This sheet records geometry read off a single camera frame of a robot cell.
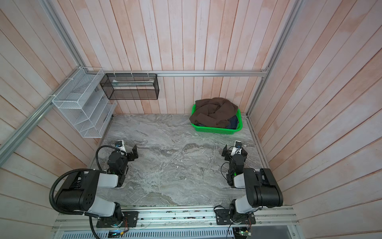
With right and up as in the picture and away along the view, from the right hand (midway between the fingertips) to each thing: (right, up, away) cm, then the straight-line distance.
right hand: (234, 145), depth 91 cm
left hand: (-66, -2, +1) cm, 66 cm away
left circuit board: (-65, -40, -20) cm, 79 cm away
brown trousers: (-10, +22, +15) cm, 29 cm away
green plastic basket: (-8, +10, +12) cm, 17 cm away
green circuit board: (-3, -40, -20) cm, 45 cm away
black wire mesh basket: (-71, +42, +16) cm, 84 cm away
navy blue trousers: (+5, +15, +17) cm, 23 cm away
